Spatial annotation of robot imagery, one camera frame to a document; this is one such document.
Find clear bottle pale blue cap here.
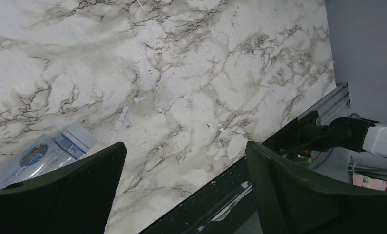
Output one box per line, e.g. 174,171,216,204
0,123,97,190

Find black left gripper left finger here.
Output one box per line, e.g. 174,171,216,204
0,142,127,234

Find aluminium table frame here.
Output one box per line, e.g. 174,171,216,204
298,82,350,125

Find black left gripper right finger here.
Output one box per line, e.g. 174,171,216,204
245,141,387,234

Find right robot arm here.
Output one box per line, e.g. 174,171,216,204
297,117,387,158

